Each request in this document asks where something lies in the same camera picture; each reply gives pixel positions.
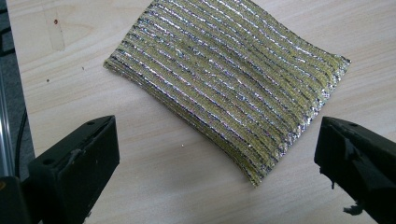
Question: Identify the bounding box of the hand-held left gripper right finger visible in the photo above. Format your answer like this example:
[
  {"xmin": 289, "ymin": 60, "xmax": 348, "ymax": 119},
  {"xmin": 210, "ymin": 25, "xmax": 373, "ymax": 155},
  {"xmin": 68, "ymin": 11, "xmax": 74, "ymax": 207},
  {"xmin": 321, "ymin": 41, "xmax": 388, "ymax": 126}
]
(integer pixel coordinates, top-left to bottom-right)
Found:
[{"xmin": 314, "ymin": 116, "xmax": 396, "ymax": 224}]

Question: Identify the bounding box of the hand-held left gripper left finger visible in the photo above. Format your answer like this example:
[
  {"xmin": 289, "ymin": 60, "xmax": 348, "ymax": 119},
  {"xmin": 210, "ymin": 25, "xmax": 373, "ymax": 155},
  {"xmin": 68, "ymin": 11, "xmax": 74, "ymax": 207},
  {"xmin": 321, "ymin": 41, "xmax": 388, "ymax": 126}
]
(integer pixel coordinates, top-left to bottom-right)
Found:
[{"xmin": 21, "ymin": 115, "xmax": 120, "ymax": 224}]

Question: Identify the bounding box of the yellow silver striped scouring pad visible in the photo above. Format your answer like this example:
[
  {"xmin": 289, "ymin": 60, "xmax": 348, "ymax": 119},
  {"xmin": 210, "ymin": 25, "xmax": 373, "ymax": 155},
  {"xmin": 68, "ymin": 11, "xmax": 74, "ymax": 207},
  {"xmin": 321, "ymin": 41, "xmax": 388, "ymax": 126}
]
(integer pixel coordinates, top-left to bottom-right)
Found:
[{"xmin": 103, "ymin": 0, "xmax": 352, "ymax": 188}]

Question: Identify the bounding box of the black cable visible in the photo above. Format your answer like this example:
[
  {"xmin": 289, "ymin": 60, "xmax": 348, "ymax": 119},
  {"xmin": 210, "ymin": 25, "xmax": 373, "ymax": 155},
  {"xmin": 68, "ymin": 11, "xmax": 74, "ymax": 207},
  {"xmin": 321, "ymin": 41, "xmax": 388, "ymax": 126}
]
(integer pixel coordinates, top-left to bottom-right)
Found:
[{"xmin": 14, "ymin": 106, "xmax": 28, "ymax": 179}]

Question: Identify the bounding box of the metal rail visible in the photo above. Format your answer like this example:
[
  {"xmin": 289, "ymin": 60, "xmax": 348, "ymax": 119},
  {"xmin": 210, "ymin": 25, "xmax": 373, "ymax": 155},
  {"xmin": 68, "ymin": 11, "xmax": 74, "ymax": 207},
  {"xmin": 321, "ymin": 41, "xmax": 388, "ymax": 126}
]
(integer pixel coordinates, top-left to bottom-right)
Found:
[{"xmin": 0, "ymin": 69, "xmax": 15, "ymax": 178}]

